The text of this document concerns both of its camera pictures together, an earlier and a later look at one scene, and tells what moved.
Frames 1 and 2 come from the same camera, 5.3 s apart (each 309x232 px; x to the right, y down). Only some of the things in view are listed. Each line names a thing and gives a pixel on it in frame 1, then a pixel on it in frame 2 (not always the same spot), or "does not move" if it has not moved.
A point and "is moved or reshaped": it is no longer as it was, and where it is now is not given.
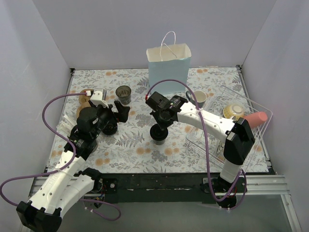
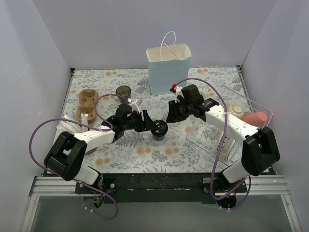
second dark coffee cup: (123, 93) does not move
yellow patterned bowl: (233, 110) does not move
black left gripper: (115, 112) to (144, 121)
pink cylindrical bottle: (256, 119) does not move
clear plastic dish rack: (230, 104) does not move
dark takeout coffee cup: (158, 142) is moved or reshaped
